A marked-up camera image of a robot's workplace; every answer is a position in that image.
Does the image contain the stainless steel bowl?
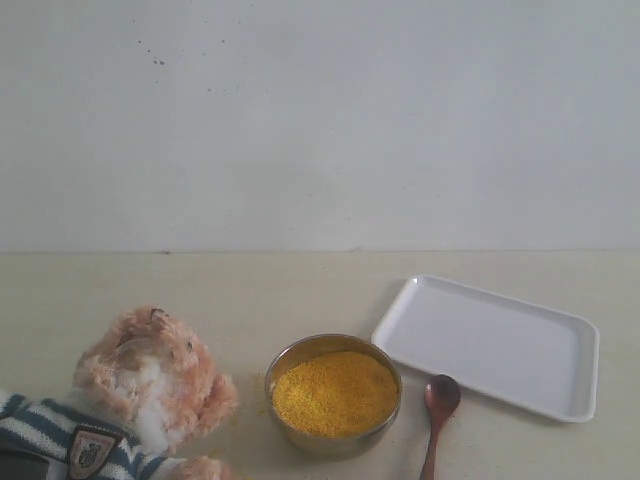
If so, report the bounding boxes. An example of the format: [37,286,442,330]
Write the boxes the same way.
[264,333,403,460]

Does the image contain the teddy bear striped sweater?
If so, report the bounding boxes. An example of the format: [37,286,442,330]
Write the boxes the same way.
[1,306,239,479]

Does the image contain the yellow millet grains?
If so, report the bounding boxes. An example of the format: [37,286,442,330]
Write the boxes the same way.
[271,351,400,438]

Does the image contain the white rectangular tray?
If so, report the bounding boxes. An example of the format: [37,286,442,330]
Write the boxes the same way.
[371,274,600,423]

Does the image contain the brown wooden spoon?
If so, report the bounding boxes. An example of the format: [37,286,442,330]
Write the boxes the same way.
[420,374,461,480]

